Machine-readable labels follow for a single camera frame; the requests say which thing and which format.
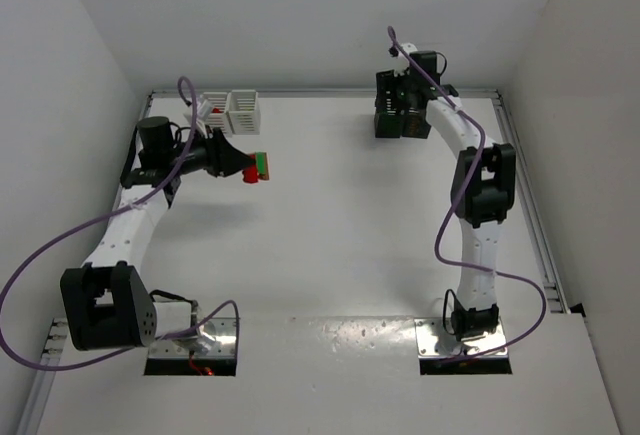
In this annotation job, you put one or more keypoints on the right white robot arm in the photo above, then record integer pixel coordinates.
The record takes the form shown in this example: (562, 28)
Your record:
(482, 194)

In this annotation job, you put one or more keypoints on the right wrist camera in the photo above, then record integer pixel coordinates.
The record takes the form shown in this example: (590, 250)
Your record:
(400, 57)

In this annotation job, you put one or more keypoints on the right black slotted container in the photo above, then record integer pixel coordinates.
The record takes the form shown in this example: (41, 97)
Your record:
(415, 125)

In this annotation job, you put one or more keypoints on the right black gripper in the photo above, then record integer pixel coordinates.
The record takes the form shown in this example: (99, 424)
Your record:
(401, 118)

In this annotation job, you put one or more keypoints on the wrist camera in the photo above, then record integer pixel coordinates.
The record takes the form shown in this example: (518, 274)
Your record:
(400, 57)
(201, 111)

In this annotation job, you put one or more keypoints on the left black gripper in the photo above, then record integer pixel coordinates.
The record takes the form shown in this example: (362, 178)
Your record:
(218, 152)

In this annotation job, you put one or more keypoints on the black slotted container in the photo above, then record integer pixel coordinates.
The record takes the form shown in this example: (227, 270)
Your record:
(415, 125)
(388, 124)

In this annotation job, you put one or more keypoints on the white slotted container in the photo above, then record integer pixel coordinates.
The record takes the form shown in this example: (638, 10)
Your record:
(218, 121)
(243, 111)

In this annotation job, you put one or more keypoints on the red lego brick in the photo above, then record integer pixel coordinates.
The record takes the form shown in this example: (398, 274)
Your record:
(251, 175)

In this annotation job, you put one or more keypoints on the right white slotted container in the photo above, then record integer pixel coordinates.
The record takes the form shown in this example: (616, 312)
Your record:
(243, 111)

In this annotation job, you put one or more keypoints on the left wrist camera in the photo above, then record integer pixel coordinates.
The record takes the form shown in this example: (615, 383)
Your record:
(201, 111)

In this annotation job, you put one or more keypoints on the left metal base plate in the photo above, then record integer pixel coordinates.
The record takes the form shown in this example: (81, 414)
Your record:
(216, 340)

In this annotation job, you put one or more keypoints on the left black slotted container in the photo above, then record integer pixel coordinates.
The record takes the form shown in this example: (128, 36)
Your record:
(388, 124)

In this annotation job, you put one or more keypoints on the left white slotted container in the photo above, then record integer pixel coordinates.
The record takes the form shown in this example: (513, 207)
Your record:
(218, 121)

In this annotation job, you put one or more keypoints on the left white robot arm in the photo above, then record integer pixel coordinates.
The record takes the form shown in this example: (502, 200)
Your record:
(106, 303)

